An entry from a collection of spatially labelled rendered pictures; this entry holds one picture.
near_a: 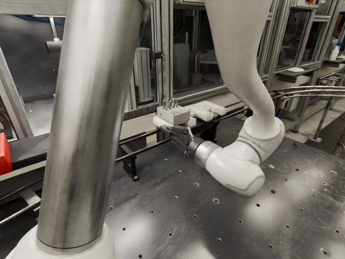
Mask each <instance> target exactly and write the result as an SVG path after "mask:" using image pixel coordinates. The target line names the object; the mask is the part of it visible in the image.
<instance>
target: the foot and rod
mask: <svg viewBox="0 0 345 259"><path fill-rule="evenodd" d="M48 19H49V24H50V27H51V31H52V35H53V39H54V41H44V42H45V46H46V49H47V52H48V53H49V54H54V53H61V49H62V41H63V40H59V36H58V32H57V29H56V25H55V21H54V17H48Z"/></svg>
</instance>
